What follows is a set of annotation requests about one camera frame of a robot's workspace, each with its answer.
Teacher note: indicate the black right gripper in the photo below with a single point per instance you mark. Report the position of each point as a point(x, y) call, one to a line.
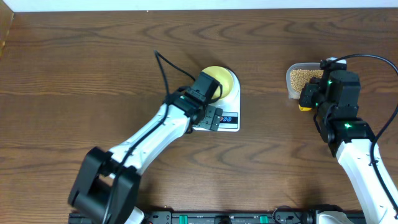
point(308, 89)

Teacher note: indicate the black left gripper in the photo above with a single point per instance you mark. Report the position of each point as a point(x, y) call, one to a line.
point(212, 121)

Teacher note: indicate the yellow measuring scoop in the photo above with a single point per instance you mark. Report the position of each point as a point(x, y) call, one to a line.
point(302, 108)

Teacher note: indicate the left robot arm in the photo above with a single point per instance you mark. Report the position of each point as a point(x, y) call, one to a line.
point(107, 185)

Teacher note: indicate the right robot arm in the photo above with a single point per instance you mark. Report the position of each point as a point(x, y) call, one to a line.
point(335, 98)

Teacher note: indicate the white digital kitchen scale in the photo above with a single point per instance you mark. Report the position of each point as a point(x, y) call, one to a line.
point(231, 106)

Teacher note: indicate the pale yellow plastic bowl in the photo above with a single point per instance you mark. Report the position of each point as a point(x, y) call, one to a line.
point(224, 77)

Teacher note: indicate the pile of soybeans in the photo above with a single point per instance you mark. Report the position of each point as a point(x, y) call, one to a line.
point(300, 77)

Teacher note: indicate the clear plastic container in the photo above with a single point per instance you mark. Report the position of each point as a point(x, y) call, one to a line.
point(305, 66)

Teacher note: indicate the cardboard panel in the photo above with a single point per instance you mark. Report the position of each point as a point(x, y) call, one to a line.
point(6, 18)

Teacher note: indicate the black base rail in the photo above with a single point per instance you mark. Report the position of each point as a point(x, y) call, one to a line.
point(282, 214)

